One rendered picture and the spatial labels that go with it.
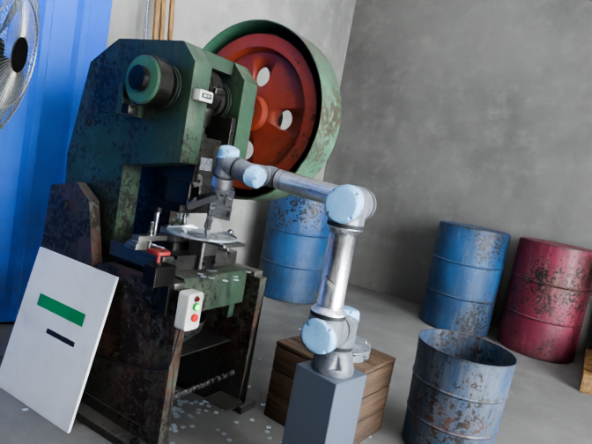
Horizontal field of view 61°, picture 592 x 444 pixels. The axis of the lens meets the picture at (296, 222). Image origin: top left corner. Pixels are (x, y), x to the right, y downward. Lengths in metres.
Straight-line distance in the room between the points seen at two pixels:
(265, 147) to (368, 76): 3.24
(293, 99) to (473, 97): 3.00
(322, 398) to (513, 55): 3.97
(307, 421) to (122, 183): 1.16
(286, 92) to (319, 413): 1.37
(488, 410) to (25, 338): 1.93
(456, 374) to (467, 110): 3.29
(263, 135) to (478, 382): 1.41
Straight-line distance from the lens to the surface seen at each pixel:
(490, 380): 2.26
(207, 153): 2.08
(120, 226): 2.18
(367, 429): 2.40
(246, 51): 2.51
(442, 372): 2.24
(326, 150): 2.25
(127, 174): 2.16
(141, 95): 1.92
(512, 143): 4.95
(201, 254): 2.03
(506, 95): 5.04
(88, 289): 2.14
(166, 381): 1.94
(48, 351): 2.29
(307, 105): 2.23
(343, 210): 1.51
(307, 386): 1.80
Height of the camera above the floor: 1.13
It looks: 6 degrees down
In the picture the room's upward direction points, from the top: 10 degrees clockwise
